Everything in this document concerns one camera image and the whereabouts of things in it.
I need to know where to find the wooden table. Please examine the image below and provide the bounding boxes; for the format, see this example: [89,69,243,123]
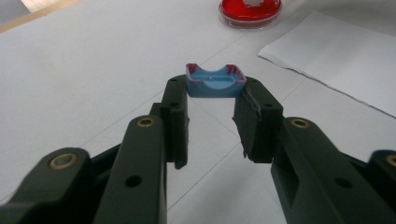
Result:
[0,0,80,34]

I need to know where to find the small blue stamp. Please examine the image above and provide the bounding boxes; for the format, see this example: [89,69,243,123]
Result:
[185,63,248,99]

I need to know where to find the white paper sheet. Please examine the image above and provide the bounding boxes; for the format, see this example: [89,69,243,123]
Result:
[257,10,396,119]

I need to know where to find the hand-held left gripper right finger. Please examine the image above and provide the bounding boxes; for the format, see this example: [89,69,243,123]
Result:
[232,77,285,164]

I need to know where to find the round red ink dish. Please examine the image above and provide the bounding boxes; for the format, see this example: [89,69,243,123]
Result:
[218,0,284,30]

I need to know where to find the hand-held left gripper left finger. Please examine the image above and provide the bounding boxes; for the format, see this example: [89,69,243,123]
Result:
[148,74,191,171]

